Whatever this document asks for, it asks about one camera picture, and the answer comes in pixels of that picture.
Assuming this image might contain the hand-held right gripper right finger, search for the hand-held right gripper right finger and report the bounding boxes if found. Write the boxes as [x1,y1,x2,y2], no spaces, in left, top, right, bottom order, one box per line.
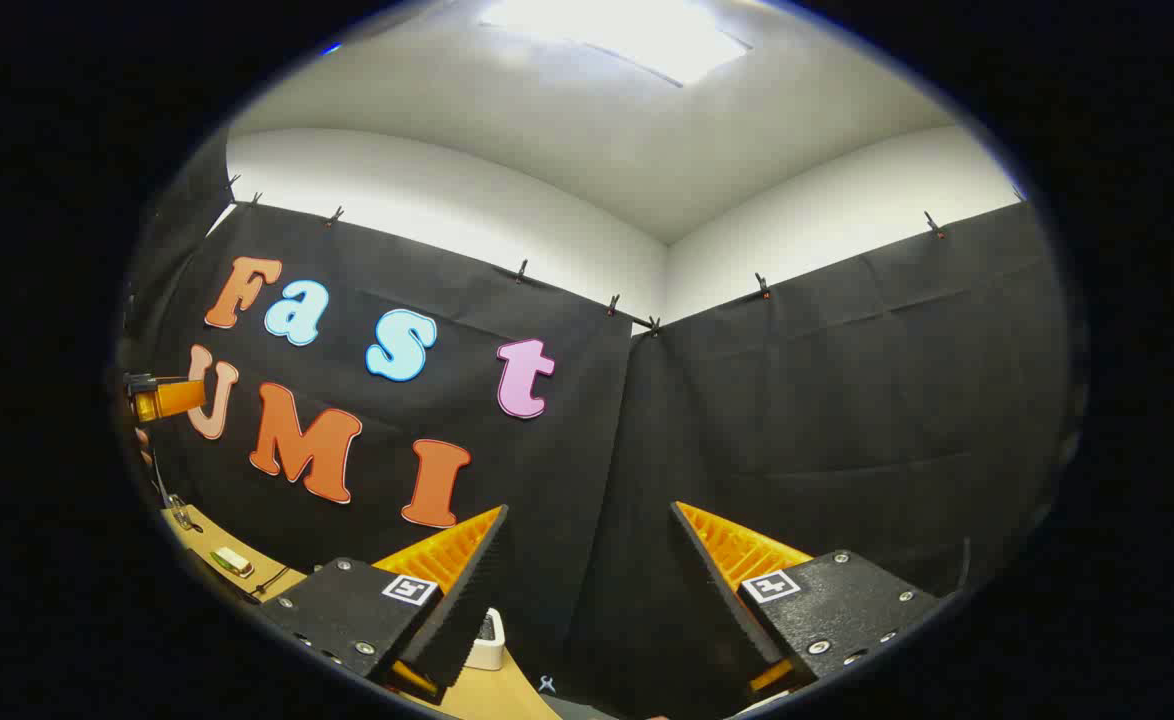
[669,500,940,703]

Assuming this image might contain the row of black cloth clips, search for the row of black cloth clips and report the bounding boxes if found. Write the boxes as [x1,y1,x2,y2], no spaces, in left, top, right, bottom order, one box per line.
[225,173,948,336]

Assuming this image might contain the ceiling light panel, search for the ceiling light panel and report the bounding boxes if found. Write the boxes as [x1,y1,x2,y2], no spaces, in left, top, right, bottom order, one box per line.
[477,0,753,89]

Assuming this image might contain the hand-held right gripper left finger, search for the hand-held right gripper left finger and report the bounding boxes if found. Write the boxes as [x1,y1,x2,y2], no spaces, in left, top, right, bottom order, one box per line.
[259,503,511,703]

